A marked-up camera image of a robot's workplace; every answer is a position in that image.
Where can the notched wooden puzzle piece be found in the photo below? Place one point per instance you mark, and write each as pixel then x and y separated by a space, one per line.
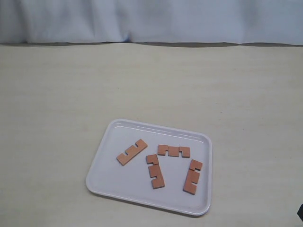
pixel 155 171
pixel 131 152
pixel 173 151
pixel 192 177

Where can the white plastic tray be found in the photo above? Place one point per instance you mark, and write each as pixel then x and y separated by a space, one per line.
pixel 132 182

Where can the white backdrop cloth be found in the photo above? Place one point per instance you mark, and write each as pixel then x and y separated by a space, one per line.
pixel 154 21

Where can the black object at edge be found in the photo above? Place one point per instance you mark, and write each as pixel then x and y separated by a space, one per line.
pixel 300 212

